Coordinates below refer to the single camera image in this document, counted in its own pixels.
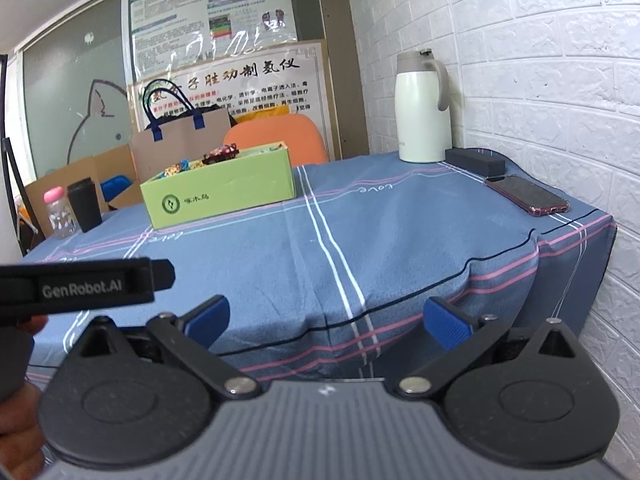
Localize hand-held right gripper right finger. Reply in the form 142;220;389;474
398;297;581;401

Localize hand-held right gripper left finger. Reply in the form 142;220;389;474
75;296;262;401

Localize green cardboard box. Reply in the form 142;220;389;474
140;141;297;232

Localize person's left hand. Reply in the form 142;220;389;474
0;315;51;461

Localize clear bottle pink lid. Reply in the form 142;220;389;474
43;187;77;239

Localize black cup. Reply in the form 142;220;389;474
66;177;104;234

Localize blue plaid tablecloth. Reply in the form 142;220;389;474
20;149;619;397

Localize blue plastic item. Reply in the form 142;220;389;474
99;175;134;202

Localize open cardboard box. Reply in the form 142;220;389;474
24;144;147;242

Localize black metal stand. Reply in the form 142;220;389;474
0;54;27;257

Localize smartphone in pink case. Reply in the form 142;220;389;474
484;175;572;218

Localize orange chair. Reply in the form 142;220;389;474
222;114;329;167

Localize white thermos jug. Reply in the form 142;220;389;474
395;48;451;164

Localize framed calligraphy poster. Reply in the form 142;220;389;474
126;39;337;162

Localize brown paper bag blue handles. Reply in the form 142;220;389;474
129;79;237;187

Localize cat outline wall decal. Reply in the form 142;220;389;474
65;79;134;167

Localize green header wall poster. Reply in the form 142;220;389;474
121;0;294;82

